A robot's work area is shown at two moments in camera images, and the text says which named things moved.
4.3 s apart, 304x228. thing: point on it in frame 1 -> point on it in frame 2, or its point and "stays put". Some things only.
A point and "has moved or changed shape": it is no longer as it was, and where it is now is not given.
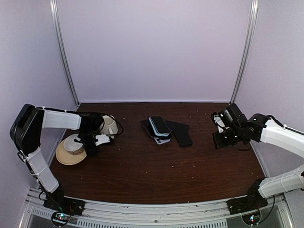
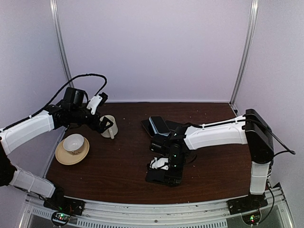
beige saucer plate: (66, 157) stays put
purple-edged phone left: (148, 126) stays put
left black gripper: (90, 150) -> (100, 128)
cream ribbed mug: (109, 126) stays put
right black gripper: (219, 144) -> (175, 178)
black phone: (181, 132) has moved or changed shape
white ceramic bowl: (71, 145) stays put
